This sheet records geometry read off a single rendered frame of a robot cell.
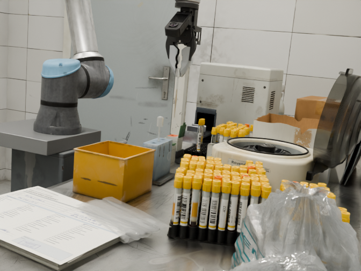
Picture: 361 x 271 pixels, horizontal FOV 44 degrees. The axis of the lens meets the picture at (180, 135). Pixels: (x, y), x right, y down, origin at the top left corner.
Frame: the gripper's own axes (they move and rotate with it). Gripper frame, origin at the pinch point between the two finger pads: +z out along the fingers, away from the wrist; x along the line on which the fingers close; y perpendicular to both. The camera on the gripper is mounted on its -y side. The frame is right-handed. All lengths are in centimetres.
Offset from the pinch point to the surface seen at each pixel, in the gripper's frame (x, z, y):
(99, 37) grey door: 132, -12, 164
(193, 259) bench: -30, 27, -60
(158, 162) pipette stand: -7.5, 21.3, -25.5
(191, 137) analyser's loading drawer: 1.5, 22.9, 20.9
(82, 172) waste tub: 2.0, 21.9, -44.2
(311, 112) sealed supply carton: -32, 14, 75
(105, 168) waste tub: -3.7, 19.8, -44.5
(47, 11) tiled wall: 184, -29, 170
